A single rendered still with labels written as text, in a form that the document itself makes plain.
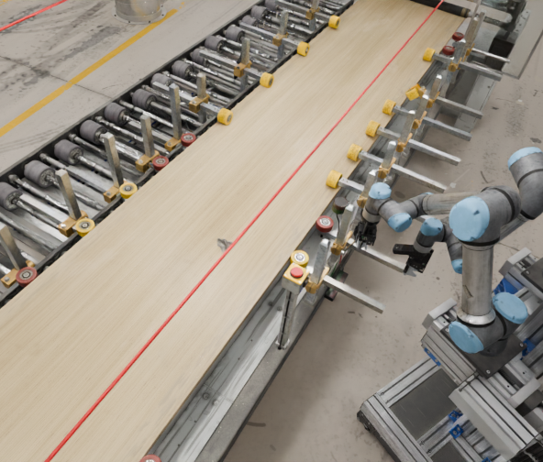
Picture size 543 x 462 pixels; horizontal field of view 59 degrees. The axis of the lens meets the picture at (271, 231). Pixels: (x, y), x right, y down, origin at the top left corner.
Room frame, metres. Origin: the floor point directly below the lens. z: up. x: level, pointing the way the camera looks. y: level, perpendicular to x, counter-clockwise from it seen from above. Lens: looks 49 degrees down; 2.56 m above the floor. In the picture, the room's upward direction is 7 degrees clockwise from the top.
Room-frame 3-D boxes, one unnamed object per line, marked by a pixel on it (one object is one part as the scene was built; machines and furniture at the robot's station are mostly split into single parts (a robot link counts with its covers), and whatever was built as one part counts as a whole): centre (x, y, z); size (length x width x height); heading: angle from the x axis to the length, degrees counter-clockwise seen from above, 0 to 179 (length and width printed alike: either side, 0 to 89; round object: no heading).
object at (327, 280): (1.20, -0.32, 0.84); 0.43 x 0.03 x 0.04; 65
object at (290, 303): (0.97, -0.10, 0.93); 0.05 x 0.05 x 0.45; 65
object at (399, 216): (1.23, -0.46, 1.30); 0.11 x 0.11 x 0.08; 35
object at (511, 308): (0.91, -0.81, 1.21); 0.13 x 0.12 x 0.14; 125
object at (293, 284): (0.97, -0.10, 1.18); 0.07 x 0.07 x 0.08; 65
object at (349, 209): (1.43, -0.32, 0.87); 0.03 x 0.03 x 0.48; 65
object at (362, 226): (1.30, -0.38, 1.14); 0.09 x 0.08 x 0.12; 175
